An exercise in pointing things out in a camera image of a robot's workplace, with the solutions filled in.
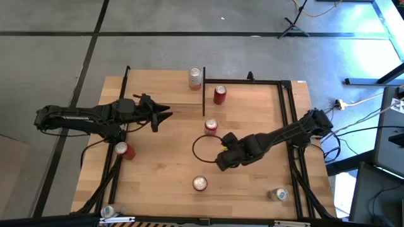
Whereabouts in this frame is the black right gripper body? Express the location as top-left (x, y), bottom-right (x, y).
top-left (216, 147), bottom-right (246, 172)

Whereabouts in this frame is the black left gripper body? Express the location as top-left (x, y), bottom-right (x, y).
top-left (132, 93), bottom-right (159, 133)

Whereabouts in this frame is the yellow black hazard tape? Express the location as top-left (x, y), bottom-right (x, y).
top-left (112, 222), bottom-right (184, 227)

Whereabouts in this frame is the black aluminium rig frame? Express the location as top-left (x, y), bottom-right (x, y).
top-left (0, 71), bottom-right (379, 227)

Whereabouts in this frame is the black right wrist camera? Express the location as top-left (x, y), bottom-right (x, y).
top-left (222, 132), bottom-right (240, 148)

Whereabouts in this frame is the white marker paper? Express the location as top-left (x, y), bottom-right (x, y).
top-left (391, 97), bottom-right (404, 114)

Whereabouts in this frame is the silver metal bracket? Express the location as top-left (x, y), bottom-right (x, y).
top-left (99, 216), bottom-right (136, 224)
top-left (273, 220), bottom-right (312, 227)

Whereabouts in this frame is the black tripod stand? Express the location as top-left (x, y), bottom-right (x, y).
top-left (276, 0), bottom-right (311, 40)

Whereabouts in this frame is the yellow cord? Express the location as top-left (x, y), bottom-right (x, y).
top-left (292, 0), bottom-right (343, 18)

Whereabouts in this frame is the slim blue silver energy can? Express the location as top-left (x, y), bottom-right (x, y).
top-left (266, 187), bottom-right (290, 202)
top-left (100, 204), bottom-right (126, 219)

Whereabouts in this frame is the black desk foot bar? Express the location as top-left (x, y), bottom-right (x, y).
top-left (343, 62), bottom-right (404, 86)

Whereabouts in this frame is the grey office desk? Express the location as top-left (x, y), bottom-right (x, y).
top-left (374, 85), bottom-right (404, 177)

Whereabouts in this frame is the red Fanta soda can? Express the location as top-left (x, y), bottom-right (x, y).
top-left (203, 117), bottom-right (219, 136)
top-left (192, 175), bottom-right (209, 192)

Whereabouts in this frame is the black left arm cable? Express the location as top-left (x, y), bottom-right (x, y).
top-left (80, 137), bottom-right (110, 168)

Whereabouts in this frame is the black floor cable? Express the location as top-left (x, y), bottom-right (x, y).
top-left (315, 107), bottom-right (404, 165)

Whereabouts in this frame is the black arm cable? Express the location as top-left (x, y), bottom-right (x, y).
top-left (80, 137), bottom-right (110, 168)
top-left (191, 134), bottom-right (225, 164)

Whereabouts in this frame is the white floor cable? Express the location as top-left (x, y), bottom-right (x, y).
top-left (342, 84), bottom-right (404, 108)

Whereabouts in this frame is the dark grey desk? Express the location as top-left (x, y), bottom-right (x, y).
top-left (348, 162), bottom-right (404, 227)

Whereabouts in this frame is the dark red soda can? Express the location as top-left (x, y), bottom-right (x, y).
top-left (213, 84), bottom-right (228, 106)
top-left (114, 141), bottom-right (137, 161)

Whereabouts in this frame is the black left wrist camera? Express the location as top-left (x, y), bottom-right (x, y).
top-left (116, 98), bottom-right (137, 117)

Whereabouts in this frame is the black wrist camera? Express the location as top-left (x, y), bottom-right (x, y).
top-left (116, 98), bottom-right (137, 117)
top-left (222, 132), bottom-right (240, 148)

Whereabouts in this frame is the white pink Spindrift can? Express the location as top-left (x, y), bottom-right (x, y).
top-left (187, 66), bottom-right (203, 91)

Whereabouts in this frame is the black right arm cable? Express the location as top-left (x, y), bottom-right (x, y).
top-left (191, 134), bottom-right (225, 164)

